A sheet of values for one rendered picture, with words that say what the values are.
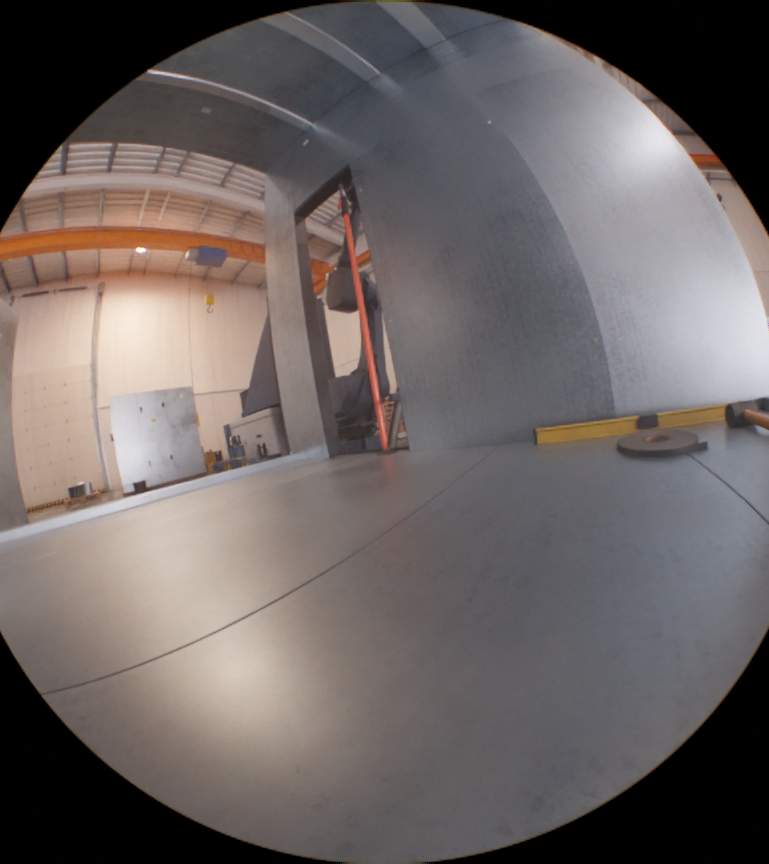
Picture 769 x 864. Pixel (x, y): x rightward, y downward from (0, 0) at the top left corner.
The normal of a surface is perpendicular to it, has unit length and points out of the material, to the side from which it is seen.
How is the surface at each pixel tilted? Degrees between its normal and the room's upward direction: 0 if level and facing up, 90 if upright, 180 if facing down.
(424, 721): 0
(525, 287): 90
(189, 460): 90
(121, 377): 90
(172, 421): 90
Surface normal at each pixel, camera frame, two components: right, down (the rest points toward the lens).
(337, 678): -0.18, -0.98
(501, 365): -0.61, 0.16
